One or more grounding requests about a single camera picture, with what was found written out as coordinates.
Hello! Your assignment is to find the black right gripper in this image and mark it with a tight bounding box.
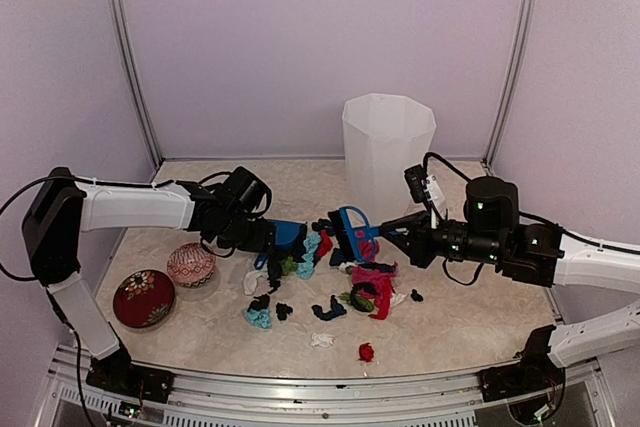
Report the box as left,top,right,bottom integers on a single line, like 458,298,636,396
380,207,505,269

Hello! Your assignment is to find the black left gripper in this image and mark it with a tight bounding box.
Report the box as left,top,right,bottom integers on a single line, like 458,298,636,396
217,212,277,254

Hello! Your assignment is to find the blue hand brush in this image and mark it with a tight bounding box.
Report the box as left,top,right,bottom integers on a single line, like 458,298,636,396
328,206,398,263

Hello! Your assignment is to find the blue dustpan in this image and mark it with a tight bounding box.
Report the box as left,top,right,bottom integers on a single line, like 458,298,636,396
253,219,307,270

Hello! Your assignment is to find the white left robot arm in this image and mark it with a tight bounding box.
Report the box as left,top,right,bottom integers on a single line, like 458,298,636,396
22,167,276,392

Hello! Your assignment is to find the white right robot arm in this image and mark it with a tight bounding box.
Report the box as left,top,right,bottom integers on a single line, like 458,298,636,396
378,212,639,391

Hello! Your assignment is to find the red white patterned bowl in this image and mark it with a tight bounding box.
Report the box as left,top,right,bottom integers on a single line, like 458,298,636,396
166,242,216,288

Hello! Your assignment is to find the green black paper scrap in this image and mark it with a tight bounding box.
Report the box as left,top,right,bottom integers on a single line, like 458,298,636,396
339,288,375,313

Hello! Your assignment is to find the red paper scrap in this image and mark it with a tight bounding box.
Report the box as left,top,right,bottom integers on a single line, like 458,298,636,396
315,230,333,258

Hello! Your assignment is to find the cyan paper scrap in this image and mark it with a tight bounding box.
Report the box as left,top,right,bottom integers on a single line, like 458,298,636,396
244,308,272,330

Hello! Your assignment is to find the small black paper scrap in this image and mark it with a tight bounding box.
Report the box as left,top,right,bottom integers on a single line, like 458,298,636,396
276,303,293,321

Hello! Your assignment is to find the white translucent plastic bin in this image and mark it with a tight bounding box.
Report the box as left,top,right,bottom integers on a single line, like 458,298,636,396
342,93,436,224

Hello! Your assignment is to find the navy curled paper scrap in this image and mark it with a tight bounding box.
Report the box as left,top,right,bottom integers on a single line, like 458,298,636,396
311,295,347,321

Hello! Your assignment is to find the dark red floral bowl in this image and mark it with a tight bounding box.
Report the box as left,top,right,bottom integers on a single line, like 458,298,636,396
112,270,176,329

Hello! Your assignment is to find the small red paper ball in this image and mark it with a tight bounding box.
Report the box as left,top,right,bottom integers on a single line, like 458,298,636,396
358,342,375,363

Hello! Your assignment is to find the white crumpled paper scrap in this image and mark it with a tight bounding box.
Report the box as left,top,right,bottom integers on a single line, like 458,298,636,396
310,333,335,348

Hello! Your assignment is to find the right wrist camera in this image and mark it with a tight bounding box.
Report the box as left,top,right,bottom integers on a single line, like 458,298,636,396
404,165,448,221

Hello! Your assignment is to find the aluminium corner post right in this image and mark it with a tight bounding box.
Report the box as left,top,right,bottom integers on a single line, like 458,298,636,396
482,0,536,173

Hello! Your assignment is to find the aluminium corner post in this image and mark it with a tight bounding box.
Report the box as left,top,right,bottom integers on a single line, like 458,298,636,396
482,0,536,173
107,0,164,170

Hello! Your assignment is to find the aluminium corner post left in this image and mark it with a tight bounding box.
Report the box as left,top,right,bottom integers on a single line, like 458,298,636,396
107,0,164,170

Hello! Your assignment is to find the aluminium front rail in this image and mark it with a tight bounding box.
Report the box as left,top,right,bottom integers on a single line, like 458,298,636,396
33,345,613,426

